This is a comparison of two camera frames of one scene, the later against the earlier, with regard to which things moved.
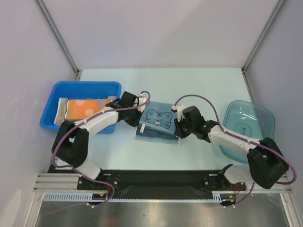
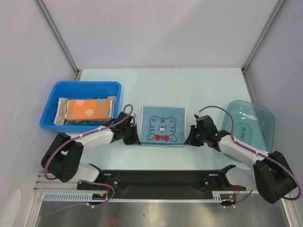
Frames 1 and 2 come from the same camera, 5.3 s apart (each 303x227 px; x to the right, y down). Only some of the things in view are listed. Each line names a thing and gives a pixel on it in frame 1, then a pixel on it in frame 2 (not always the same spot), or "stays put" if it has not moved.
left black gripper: x=135 y=122 → x=134 y=140
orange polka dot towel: x=77 y=109 stays put
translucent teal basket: x=249 y=120 stays put
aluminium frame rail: x=59 y=183 stays put
